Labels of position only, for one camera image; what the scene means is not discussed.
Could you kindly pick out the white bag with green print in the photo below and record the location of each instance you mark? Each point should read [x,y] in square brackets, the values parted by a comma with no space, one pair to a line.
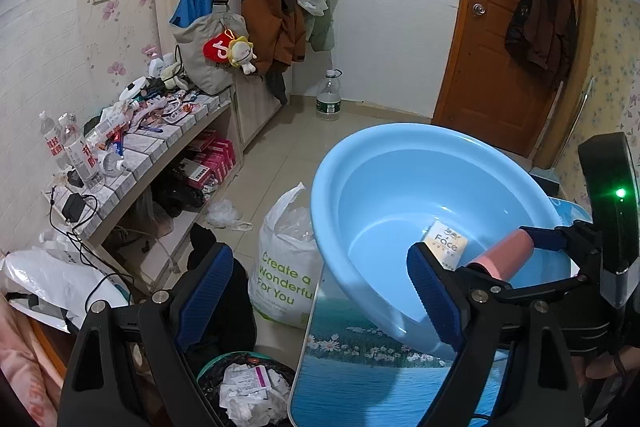
[285,257]

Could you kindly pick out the tiled shelf bench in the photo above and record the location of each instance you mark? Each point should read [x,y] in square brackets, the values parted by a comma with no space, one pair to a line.
[165,142]

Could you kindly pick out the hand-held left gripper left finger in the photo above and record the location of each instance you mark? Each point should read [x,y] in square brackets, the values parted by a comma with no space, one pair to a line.
[205,297]

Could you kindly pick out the brown wooden door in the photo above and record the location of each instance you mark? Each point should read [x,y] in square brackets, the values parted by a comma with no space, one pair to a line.
[480,57]

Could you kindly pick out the round trash bin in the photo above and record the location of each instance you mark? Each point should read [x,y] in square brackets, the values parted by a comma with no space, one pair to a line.
[210,369]

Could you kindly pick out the dark brown jacket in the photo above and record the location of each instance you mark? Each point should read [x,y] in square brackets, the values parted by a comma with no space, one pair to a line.
[542,22]

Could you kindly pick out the stack of pink boxes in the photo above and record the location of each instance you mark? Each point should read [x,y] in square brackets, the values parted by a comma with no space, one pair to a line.
[212,159]

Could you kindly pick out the crumpled white papers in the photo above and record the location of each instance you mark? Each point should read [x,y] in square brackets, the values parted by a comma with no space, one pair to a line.
[250,394]

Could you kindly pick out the pile of small packets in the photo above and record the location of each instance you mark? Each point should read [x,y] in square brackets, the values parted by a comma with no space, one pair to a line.
[170,107]

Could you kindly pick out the black power adapter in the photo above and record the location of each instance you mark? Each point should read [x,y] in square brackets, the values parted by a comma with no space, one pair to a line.
[73,208]

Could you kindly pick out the red heart plush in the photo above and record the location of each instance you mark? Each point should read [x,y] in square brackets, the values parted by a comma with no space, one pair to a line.
[216,47]

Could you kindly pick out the silver door knob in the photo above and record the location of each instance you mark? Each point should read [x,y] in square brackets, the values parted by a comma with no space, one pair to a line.
[479,9]

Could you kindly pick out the scenery print table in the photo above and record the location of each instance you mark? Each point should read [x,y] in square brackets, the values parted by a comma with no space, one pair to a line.
[360,377]

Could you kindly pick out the pink blanket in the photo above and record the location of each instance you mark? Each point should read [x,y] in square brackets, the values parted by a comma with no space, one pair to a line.
[25,382]

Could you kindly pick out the white round device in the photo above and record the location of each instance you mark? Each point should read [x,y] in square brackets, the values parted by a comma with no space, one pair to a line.
[135,88]

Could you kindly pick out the white tissue packet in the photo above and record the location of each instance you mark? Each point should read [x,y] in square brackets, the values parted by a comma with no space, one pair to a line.
[445,244]

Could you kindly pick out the pink tube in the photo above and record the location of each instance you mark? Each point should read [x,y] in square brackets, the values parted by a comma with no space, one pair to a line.
[505,252]

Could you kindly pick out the white mailer bag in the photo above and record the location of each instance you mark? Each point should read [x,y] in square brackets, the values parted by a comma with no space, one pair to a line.
[50,277]

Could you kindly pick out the person's right hand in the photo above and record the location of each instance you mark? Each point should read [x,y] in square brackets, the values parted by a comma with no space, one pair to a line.
[607,364]

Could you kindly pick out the crumpled white plastic bag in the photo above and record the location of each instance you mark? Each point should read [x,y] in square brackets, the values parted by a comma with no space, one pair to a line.
[222,213]

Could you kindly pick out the light blue plastic basin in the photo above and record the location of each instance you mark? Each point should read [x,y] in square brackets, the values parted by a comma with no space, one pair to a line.
[400,187]

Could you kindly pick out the yellow-haired plush doll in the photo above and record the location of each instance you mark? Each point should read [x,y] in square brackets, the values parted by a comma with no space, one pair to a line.
[242,52]

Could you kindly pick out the large clear water bottle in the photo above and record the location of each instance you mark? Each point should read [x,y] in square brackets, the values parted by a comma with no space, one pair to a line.
[328,99]

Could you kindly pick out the white lotion bottle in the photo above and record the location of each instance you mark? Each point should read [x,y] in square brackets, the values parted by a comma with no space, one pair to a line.
[157,67]

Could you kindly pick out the brown and orange jacket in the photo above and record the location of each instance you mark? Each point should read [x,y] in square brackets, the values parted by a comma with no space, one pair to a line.
[265,7]

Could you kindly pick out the clear bottle with red label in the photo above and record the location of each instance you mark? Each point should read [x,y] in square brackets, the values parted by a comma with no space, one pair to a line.
[80,157]
[52,147]

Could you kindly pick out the black bag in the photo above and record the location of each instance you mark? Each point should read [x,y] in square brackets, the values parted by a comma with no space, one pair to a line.
[177,199]

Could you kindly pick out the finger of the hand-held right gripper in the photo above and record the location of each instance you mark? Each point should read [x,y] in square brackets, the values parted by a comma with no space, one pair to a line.
[550,287]
[545,238]

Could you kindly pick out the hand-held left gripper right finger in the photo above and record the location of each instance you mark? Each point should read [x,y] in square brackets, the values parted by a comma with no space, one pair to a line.
[435,292]

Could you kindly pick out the empty clear plastic bottle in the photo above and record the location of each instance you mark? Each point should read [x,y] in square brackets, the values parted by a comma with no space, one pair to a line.
[112,124]

